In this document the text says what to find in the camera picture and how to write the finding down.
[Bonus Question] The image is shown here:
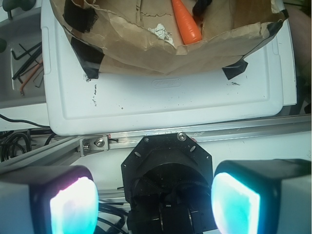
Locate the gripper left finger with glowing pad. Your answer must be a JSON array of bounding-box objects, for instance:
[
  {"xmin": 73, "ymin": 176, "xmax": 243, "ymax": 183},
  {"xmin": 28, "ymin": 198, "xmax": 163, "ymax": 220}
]
[{"xmin": 0, "ymin": 166, "xmax": 98, "ymax": 234}]

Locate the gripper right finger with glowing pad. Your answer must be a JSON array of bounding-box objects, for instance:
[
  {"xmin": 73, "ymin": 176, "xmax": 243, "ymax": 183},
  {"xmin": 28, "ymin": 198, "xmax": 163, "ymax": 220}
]
[{"xmin": 211, "ymin": 159, "xmax": 312, "ymax": 234}]

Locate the white paper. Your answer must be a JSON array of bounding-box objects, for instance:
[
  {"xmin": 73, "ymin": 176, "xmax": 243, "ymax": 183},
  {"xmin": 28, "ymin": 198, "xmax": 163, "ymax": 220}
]
[{"xmin": 148, "ymin": 23, "xmax": 175, "ymax": 47}]

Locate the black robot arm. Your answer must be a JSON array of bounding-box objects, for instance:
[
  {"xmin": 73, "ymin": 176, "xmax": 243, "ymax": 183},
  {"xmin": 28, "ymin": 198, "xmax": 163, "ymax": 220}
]
[{"xmin": 0, "ymin": 134, "xmax": 312, "ymax": 234}]

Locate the grey tool tray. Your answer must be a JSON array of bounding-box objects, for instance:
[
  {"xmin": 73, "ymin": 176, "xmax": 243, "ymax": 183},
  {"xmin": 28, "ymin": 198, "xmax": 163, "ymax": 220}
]
[{"xmin": 0, "ymin": 8, "xmax": 45, "ymax": 108}]

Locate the black hex key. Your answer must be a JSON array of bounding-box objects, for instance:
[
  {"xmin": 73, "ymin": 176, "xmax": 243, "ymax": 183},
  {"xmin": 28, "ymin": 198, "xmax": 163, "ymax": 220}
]
[{"xmin": 11, "ymin": 42, "xmax": 42, "ymax": 60}]

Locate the brown paper bag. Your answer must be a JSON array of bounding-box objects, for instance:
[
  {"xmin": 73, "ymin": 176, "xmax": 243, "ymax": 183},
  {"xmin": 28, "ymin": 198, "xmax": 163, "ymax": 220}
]
[{"xmin": 50, "ymin": 0, "xmax": 289, "ymax": 79}]

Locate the orange plastic carrot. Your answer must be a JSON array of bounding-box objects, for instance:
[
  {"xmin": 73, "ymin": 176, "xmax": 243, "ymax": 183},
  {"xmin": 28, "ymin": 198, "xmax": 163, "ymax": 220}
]
[{"xmin": 171, "ymin": 0, "xmax": 202, "ymax": 45}]

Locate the aluminium frame rail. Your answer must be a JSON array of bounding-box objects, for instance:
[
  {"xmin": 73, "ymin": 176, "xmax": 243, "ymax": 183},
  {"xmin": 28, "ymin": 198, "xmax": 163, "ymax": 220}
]
[{"xmin": 0, "ymin": 114, "xmax": 312, "ymax": 168}]

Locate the dark blue rope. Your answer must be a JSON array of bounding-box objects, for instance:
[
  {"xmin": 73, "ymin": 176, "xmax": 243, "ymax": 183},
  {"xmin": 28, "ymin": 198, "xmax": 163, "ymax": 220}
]
[{"xmin": 192, "ymin": 0, "xmax": 213, "ymax": 18}]

